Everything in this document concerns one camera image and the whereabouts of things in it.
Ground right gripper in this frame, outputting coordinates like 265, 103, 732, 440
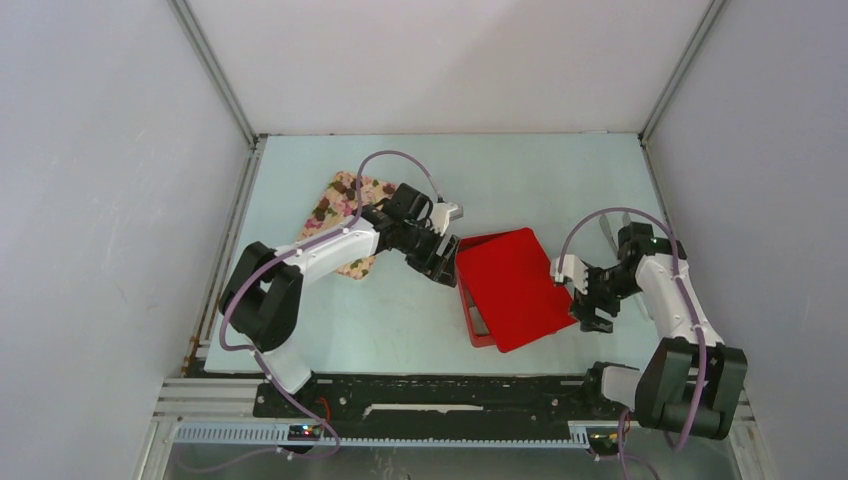
569, 262, 642, 334

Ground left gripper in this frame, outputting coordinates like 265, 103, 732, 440
397, 221, 459, 288

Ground red box lid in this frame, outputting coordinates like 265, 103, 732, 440
456, 227, 577, 353

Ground red chocolate box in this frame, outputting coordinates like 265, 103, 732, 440
456, 231, 507, 348

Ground metal tongs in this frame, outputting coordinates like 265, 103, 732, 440
598, 211, 654, 323

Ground floral tray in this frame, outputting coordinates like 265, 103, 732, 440
296, 171, 398, 280

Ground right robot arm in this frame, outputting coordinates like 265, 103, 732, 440
551, 222, 748, 440

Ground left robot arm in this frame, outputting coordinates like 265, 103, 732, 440
218, 183, 463, 417

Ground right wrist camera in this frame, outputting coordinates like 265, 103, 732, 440
550, 254, 589, 294

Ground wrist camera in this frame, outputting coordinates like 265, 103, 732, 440
550, 254, 589, 294
428, 202, 464, 235

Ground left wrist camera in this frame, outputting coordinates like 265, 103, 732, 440
428, 202, 464, 235

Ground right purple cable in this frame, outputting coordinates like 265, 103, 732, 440
556, 207, 710, 480

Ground purple cable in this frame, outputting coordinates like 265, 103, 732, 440
556, 207, 710, 480
175, 150, 445, 475

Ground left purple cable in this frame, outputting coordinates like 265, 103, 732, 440
175, 150, 445, 475

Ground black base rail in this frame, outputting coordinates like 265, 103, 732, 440
294, 373, 624, 443

